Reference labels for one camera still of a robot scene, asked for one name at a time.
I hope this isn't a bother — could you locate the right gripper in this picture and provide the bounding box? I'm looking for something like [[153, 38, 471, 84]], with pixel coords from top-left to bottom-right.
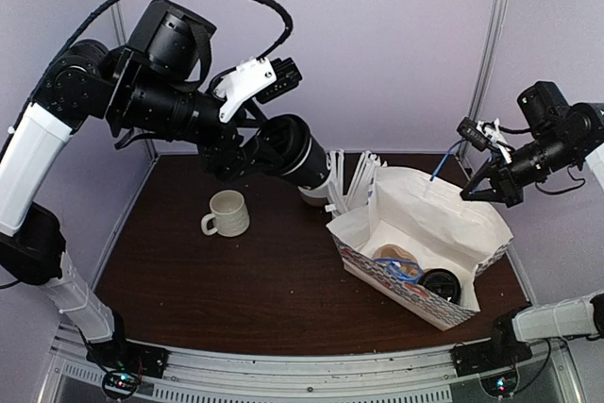
[[461, 128, 579, 208]]

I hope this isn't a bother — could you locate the checkered paper takeout bag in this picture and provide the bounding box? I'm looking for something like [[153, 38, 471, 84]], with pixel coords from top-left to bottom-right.
[[327, 158, 512, 331]]

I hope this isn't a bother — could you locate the black plastic cup lid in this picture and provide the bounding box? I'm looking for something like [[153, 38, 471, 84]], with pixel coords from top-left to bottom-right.
[[259, 114, 311, 179], [418, 268, 461, 304]]

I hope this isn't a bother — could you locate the brown pulp cup carrier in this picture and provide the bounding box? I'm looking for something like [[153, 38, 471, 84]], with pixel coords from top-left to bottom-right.
[[372, 243, 423, 284]]

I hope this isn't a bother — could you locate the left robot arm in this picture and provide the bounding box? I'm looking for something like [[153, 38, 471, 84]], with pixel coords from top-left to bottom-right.
[[1, 97, 143, 369]]

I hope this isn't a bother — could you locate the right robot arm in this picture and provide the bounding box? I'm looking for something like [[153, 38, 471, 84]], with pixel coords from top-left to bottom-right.
[[458, 97, 603, 367]]

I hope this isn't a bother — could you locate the cream ribbed ceramic mug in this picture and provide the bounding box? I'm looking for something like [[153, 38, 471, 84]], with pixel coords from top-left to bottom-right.
[[200, 190, 250, 238]]

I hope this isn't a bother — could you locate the white ceramic bowl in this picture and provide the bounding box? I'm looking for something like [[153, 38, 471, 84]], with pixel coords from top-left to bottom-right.
[[298, 187, 328, 208]]

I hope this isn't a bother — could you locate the white cup of straws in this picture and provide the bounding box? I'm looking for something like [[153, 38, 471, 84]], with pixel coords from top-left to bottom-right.
[[325, 150, 388, 218]]

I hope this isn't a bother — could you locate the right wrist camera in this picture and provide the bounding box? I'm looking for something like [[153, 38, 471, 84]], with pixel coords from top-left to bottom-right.
[[517, 81, 570, 138]]

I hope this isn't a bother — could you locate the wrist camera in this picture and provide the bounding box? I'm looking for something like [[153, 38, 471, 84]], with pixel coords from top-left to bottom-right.
[[126, 0, 217, 84], [517, 81, 570, 138]]

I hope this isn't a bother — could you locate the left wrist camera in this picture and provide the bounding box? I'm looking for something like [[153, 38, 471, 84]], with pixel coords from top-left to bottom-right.
[[126, 0, 217, 84]]

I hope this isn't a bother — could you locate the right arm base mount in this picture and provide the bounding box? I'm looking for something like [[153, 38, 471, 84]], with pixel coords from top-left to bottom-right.
[[450, 310, 533, 399]]

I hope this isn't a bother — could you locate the right aluminium corner post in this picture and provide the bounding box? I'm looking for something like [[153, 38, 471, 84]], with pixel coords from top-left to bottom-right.
[[465, 0, 509, 121]]

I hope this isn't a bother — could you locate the aluminium front rail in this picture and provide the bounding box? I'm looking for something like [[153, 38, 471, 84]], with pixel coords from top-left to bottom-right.
[[37, 324, 585, 402]]

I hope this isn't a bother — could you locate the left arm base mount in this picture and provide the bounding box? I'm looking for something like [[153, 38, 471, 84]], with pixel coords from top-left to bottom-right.
[[84, 341, 169, 400]]

